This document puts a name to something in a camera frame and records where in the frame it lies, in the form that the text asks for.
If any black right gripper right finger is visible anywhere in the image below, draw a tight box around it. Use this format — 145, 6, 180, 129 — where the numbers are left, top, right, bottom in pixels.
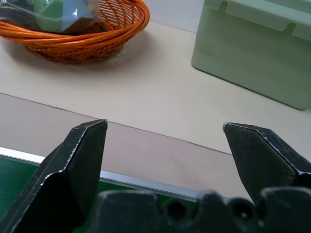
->
223, 122, 311, 206

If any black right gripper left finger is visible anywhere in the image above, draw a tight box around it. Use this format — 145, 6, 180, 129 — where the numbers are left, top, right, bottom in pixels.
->
0, 118, 108, 233

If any pale green plastic box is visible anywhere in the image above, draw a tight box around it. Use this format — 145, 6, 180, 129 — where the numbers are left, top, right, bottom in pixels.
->
190, 0, 311, 111

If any orange woven wicker basket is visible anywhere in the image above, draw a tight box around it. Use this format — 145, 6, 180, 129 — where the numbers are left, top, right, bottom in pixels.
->
0, 0, 150, 63

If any clear plastic bag with contents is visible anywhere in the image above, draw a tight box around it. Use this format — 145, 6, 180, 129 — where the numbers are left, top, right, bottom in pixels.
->
0, 0, 105, 33

